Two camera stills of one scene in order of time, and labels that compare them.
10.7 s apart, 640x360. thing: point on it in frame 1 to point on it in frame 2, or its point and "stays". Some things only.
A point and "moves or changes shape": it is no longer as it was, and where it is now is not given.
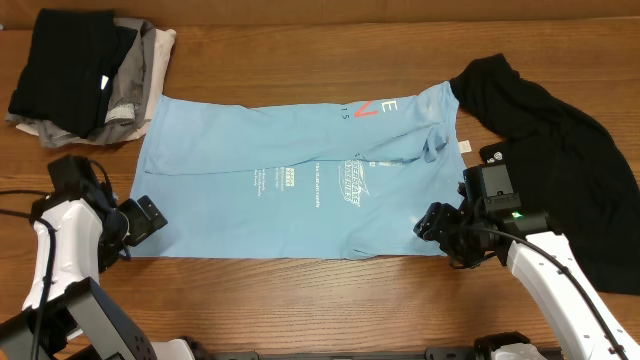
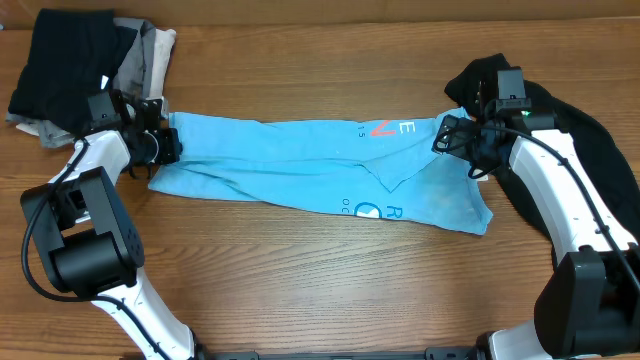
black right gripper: [436, 228] to [461, 129]
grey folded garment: [129, 94] stays
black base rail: [432, 353] stays
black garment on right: [572, 169] stays
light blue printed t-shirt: [299, 174] moves or changes shape
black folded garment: [65, 80] stays
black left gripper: [110, 250] to [174, 146]
